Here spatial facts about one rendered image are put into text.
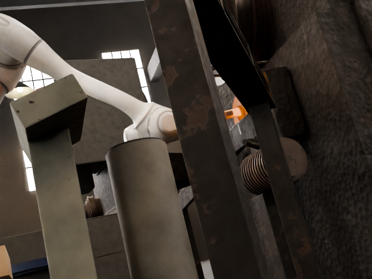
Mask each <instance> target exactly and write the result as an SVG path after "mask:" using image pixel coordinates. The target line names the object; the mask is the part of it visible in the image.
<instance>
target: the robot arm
mask: <svg viewBox="0 0 372 279"><path fill-rule="evenodd" d="M27 66H28V67H31V68H33V69H35V70H37V71H40V72H41V73H43V74H46V75H48V76H50V77H51V78H53V79H55V80H59V79H61V78H63V77H65V76H67V75H69V74H73V75H74V76H75V78H76V79H77V81H78V83H79V84H80V86H81V87H82V89H83V90H84V92H85V94H86V95H89V96H91V97H94V98H96V99H98V100H101V101H103V102H105V103H107V104H110V105H112V106H114V107H116V108H118V109H120V110H121V111H123V112H124V113H126V114H127V115H128V116H129V117H130V118H131V119H132V121H133V124H132V125H130V126H129V127H127V128H126V129H125V130H124V134H123V137H124V141H125V142H126V141H130V140H135V139H138V138H145V137H158V138H161V139H162V141H165V143H166V144H168V143H170V142H173V141H178V140H179V137H178V133H177V129H176V126H175V122H174V117H173V113H172V109H170V108H167V107H164V106H161V105H159V104H156V103H154V102H149V103H145V102H142V101H140V100H138V99H136V98H134V97H132V96H131V95H129V94H127V93H125V92H123V91H121V90H118V89H116V88H114V87H112V86H110V85H108V84H105V83H103V82H101V81H98V80H96V79H94V78H92V77H90V76H88V75H85V74H83V73H81V72H79V71H78V70H76V69H74V68H73V67H71V66H70V65H69V64H67V63H66V62H65V61H64V60H63V59H62V58H61V57H60V56H59V55H58V54H57V53H56V52H55V51H54V50H53V49H52V48H51V47H50V46H49V45H48V44H47V43H46V42H45V41H43V40H42V39H41V38H40V37H38V36H37V35H36V34H35V33H34V32H33V31H32V30H30V29H29V28H28V27H26V26H25V25H24V24H22V23H21V22H19V21H17V20H15V19H14V18H12V17H10V16H7V15H5V14H1V13H0V104H1V102H2V100H3V98H4V96H5V94H8V93H10V92H12V91H13V89H14V88H15V87H16V85H17V83H19V81H20V80H21V78H22V76H23V74H24V72H25V69H26V67H27ZM224 113H225V117H226V119H230V118H234V117H238V116H241V115H242V114H241V111H240V109H239V107H238V108H234V109H231V110H227V111H224Z"/></svg>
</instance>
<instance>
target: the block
mask: <svg viewBox="0 0 372 279"><path fill-rule="evenodd" d="M261 71H262V73H265V72H266V75H267V78H268V81H269V84H270V88H271V91H272V95H273V98H274V101H275V104H276V108H273V109H271V112H272V115H273V119H274V121H275V125H276V128H277V132H278V135H279V137H280V138H281V137H287V138H291V139H293V140H295V141H296V140H298V139H299V138H301V137H303V136H304V135H306V134H307V129H306V125H305V122H304V119H303V116H302V113H301V109H300V107H299V104H298V101H297V98H296V94H295V91H294V88H293V85H292V82H291V78H290V75H289V73H288V70H287V68H286V67H285V66H283V67H278V68H269V69H262V70H261Z"/></svg>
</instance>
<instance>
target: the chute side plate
mask: <svg viewBox="0 0 372 279"><path fill-rule="evenodd" d="M238 124H239V127H238V125H236V126H235V127H234V128H233V129H232V130H231V131H230V135H231V139H232V142H233V145H234V149H235V152H237V151H238V150H239V149H240V148H242V147H243V146H244V145H243V143H242V142H243V140H244V139H247V137H246V133H248V132H249V131H250V130H251V129H252V130H253V132H254V136H255V137H257V136H256V133H255V129H254V126H253V123H252V119H251V116H250V115H249V114H248V115H247V116H246V117H245V118H244V119H243V120H241V121H240V122H239V123H238ZM239 128H240V131H239ZM240 132H241V134H240ZM193 198H194V197H193V193H192V189H191V186H188V187H185V188H184V189H183V190H182V191H181V192H180V194H179V200H180V204H181V207H182V210H183V209H184V208H185V207H186V206H187V205H188V204H189V202H190V201H191V200H192V199H193Z"/></svg>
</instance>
